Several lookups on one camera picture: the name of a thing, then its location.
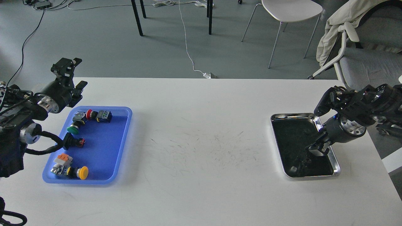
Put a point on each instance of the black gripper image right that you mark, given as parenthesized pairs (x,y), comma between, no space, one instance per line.
(339,130)

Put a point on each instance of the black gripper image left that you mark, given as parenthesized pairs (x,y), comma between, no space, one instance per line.
(61,93)

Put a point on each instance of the silver metal tray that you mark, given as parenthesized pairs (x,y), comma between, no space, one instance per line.
(293,132)

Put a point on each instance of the blue plastic tray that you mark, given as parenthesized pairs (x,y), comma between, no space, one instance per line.
(102,151)

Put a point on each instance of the red emergency stop button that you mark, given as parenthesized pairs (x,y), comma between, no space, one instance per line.
(99,116)

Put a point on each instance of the orange grey contact block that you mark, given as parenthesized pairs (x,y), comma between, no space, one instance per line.
(63,159)

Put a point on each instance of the yellow mushroom push button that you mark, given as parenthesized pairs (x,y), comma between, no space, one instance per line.
(70,172)

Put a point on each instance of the black table leg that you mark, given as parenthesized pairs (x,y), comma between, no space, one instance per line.
(210,6)
(136,15)

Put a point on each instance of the grey office chair with jacket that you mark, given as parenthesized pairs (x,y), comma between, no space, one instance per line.
(362,42)

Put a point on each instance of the white chair metal legs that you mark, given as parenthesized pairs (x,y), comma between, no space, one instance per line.
(289,11)

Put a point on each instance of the green push button switch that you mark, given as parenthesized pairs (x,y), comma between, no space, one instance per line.
(79,119)

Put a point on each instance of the black wrist camera image right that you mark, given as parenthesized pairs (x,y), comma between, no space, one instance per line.
(335,98)

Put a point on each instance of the black selector switch red end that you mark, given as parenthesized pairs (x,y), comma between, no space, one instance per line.
(70,141)

